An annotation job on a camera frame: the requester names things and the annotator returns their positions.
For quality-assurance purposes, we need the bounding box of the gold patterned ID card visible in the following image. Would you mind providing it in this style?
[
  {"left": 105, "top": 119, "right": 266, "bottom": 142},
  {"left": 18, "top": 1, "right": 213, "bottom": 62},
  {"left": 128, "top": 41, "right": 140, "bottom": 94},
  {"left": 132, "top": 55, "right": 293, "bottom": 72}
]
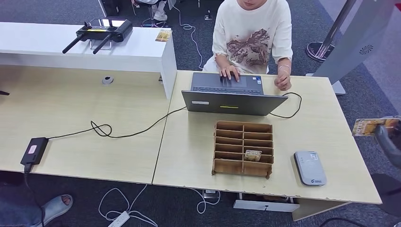
[{"left": 351, "top": 117, "right": 401, "bottom": 137}]

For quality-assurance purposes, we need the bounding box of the white power strip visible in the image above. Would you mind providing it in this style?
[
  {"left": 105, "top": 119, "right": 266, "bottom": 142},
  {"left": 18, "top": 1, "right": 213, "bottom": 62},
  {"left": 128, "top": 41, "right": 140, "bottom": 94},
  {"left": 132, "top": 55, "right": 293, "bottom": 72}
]
[{"left": 107, "top": 211, "right": 131, "bottom": 227}]

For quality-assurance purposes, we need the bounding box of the person's right hand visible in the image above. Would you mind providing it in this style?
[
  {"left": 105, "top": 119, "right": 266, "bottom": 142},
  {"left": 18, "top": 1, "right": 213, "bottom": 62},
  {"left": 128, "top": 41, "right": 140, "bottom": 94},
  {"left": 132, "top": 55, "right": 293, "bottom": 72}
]
[{"left": 218, "top": 65, "right": 241, "bottom": 83}]

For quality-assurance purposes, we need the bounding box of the person with white shoes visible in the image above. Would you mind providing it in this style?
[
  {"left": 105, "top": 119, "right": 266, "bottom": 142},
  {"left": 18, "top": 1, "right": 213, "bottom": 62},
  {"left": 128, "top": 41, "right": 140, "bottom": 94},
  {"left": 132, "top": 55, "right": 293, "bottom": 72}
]
[{"left": 130, "top": 0, "right": 169, "bottom": 22}]

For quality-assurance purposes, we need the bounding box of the black round base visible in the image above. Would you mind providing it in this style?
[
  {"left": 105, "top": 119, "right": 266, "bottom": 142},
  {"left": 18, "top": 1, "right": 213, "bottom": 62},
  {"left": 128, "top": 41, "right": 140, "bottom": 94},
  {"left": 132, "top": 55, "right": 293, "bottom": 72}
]
[{"left": 369, "top": 172, "right": 401, "bottom": 217}]

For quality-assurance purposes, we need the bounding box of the black power adapter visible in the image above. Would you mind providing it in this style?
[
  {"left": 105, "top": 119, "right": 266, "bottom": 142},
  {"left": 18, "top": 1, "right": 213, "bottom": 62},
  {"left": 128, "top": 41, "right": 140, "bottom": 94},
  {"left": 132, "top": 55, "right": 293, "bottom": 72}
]
[{"left": 20, "top": 137, "right": 50, "bottom": 166}]

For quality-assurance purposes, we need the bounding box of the brown cardboard card organizer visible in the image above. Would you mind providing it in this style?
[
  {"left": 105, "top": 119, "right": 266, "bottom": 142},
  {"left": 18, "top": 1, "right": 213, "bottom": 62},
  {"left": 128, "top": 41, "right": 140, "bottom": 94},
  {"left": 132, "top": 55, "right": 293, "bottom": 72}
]
[{"left": 211, "top": 121, "right": 274, "bottom": 180}]

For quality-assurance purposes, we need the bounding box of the grey floor socket box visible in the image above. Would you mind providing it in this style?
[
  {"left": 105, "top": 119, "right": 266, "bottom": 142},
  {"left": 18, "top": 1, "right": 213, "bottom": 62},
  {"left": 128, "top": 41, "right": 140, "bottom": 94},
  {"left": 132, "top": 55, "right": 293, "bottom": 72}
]
[{"left": 203, "top": 189, "right": 220, "bottom": 200}]

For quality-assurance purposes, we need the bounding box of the person's left hand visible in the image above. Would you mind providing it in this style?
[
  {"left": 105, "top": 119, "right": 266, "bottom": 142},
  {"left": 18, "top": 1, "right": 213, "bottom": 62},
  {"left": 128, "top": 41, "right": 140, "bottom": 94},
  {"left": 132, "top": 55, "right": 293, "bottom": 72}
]
[{"left": 274, "top": 73, "right": 292, "bottom": 92}]

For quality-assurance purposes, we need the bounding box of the black mains cable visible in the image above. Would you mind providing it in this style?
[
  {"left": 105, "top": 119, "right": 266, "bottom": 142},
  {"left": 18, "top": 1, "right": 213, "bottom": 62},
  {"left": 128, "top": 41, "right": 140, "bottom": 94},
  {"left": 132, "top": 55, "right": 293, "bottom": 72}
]
[{"left": 23, "top": 164, "right": 45, "bottom": 227}]

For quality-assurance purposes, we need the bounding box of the grey slipper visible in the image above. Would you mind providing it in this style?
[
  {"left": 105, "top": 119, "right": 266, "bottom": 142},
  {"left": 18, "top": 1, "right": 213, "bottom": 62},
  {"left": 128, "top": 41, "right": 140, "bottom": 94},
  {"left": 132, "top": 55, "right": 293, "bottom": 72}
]
[{"left": 31, "top": 194, "right": 74, "bottom": 227}]

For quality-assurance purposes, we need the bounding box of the chair base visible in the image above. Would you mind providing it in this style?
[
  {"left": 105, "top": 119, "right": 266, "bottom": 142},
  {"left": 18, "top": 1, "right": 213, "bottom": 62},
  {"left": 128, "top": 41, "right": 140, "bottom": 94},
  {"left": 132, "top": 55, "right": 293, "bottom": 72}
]
[{"left": 140, "top": 17, "right": 170, "bottom": 29}]

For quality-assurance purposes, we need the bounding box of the black remote controller with antennas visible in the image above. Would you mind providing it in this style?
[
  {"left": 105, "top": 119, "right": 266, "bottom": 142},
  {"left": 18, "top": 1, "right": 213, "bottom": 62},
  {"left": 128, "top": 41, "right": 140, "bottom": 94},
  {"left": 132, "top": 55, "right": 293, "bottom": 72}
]
[{"left": 62, "top": 18, "right": 133, "bottom": 55}]

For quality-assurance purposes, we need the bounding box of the grey kiosk panel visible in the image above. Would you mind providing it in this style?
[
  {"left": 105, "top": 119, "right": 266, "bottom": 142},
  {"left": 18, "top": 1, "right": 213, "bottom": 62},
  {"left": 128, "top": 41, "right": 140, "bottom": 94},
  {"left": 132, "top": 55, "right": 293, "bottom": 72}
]
[{"left": 306, "top": 0, "right": 397, "bottom": 96}]

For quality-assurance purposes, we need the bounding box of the grey laptop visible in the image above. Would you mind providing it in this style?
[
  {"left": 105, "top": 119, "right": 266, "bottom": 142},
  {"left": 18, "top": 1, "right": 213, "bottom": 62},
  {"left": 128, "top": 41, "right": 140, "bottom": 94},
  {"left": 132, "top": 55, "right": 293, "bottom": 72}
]
[{"left": 181, "top": 72, "right": 289, "bottom": 116}]

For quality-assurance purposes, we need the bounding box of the metal stanchion post with base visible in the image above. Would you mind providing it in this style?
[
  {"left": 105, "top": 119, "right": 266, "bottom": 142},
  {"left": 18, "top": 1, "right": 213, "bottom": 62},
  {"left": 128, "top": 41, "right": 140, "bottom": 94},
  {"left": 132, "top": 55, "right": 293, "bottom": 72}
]
[{"left": 305, "top": 0, "right": 358, "bottom": 62}]

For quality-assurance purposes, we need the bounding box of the gold patterned room key card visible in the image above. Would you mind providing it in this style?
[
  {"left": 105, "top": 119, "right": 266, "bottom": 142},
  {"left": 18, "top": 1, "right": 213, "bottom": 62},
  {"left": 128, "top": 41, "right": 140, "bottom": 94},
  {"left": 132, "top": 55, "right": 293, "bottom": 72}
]
[{"left": 244, "top": 149, "right": 263, "bottom": 163}]

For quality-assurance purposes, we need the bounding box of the white long floor cable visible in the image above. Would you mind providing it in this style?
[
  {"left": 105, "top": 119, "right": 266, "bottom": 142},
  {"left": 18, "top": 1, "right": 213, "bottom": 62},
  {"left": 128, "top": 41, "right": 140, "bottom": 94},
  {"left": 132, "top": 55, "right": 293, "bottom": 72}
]
[{"left": 171, "top": 4, "right": 204, "bottom": 70}]

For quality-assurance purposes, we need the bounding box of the white counter shelf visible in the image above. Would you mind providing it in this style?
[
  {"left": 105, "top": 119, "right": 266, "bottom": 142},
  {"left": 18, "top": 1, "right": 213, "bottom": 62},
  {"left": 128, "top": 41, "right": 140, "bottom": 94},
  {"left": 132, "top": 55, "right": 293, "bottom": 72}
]
[{"left": 0, "top": 22, "right": 178, "bottom": 100}]

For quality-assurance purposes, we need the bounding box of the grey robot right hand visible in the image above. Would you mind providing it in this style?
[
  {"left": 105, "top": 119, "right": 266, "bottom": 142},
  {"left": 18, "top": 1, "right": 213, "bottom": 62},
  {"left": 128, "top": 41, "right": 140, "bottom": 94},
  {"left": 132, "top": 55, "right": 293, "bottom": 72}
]
[{"left": 375, "top": 120, "right": 401, "bottom": 170}]

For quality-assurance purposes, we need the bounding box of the black cabinet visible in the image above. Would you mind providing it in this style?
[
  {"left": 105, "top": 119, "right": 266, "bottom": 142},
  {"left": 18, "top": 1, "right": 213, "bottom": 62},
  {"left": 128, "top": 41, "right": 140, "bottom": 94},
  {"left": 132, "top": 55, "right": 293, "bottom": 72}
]
[{"left": 97, "top": 0, "right": 122, "bottom": 18}]

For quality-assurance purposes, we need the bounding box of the black laptop power cable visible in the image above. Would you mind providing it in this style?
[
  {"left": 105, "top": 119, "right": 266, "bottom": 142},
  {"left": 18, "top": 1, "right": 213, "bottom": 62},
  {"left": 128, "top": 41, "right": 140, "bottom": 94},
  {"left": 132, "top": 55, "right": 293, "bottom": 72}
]
[{"left": 47, "top": 91, "right": 303, "bottom": 139}]

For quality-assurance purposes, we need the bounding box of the person's leg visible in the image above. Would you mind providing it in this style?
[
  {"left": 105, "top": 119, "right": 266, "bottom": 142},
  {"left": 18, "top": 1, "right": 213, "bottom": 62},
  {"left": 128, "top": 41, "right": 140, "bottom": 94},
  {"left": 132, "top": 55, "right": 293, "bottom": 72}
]
[{"left": 0, "top": 184, "right": 43, "bottom": 227}]

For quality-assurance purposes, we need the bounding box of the grey card reader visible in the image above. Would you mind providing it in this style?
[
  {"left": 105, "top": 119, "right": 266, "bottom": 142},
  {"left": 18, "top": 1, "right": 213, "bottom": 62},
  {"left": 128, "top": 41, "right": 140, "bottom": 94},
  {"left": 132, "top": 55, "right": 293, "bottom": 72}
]
[{"left": 293, "top": 151, "right": 328, "bottom": 187}]

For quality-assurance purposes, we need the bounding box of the white looped floor cable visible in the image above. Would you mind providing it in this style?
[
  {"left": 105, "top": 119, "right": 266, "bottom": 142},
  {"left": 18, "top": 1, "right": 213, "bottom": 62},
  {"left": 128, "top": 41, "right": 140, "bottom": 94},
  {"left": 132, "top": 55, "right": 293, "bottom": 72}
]
[{"left": 98, "top": 184, "right": 159, "bottom": 227}]

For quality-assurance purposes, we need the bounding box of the white drawer panel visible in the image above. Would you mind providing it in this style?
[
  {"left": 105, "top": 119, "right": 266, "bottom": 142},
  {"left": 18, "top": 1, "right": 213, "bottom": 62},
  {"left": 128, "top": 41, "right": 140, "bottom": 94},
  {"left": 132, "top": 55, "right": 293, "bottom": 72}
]
[{"left": 233, "top": 192, "right": 300, "bottom": 214}]

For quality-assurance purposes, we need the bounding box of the white short floor cable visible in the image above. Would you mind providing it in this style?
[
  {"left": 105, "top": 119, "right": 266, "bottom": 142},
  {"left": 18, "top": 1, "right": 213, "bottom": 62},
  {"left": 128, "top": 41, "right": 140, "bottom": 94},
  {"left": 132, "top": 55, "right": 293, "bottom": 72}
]
[{"left": 188, "top": 188, "right": 221, "bottom": 215}]

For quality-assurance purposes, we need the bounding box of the metal wire controller stand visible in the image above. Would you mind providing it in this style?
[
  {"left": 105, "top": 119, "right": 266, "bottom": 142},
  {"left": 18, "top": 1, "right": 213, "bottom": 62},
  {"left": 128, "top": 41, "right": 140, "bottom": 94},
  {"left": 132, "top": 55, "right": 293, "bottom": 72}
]
[{"left": 89, "top": 39, "right": 113, "bottom": 52}]

